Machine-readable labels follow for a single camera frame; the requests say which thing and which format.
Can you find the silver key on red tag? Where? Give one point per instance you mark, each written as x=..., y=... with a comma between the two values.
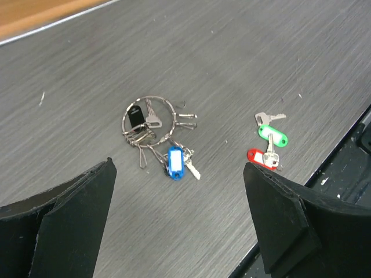
x=270, y=157

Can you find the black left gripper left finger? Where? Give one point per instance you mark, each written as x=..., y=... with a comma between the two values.
x=58, y=232

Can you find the black key fob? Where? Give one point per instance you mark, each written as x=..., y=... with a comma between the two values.
x=136, y=116

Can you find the large metal keyring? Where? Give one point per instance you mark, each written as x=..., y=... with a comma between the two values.
x=144, y=137

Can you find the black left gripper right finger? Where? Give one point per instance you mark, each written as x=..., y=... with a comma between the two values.
x=303, y=233

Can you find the silver key by green tag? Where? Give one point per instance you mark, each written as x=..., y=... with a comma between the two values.
x=264, y=119

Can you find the blue key tag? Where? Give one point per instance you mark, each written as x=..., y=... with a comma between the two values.
x=175, y=163

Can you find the green key tag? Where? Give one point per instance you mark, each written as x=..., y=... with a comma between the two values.
x=279, y=139

